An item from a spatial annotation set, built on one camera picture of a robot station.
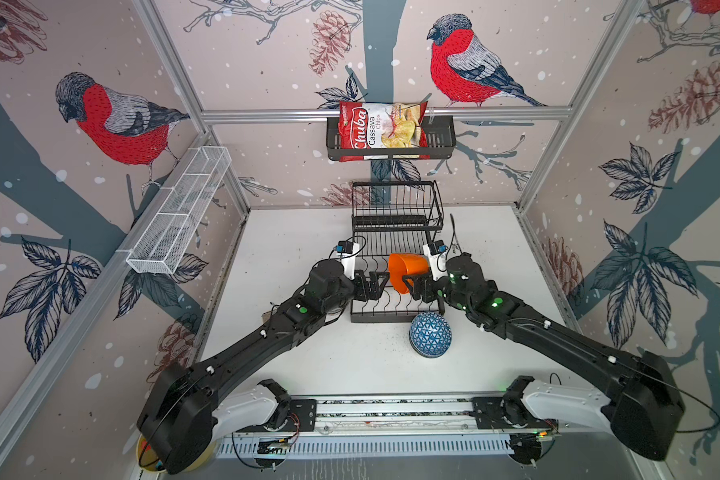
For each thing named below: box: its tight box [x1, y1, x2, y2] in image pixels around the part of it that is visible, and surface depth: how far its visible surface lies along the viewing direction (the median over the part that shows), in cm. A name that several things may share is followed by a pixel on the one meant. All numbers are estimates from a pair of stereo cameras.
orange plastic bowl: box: [388, 253, 430, 294], surface depth 78 cm
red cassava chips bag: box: [338, 101, 430, 162], surface depth 90 cm
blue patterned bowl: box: [409, 311, 453, 359], surface depth 83 cm
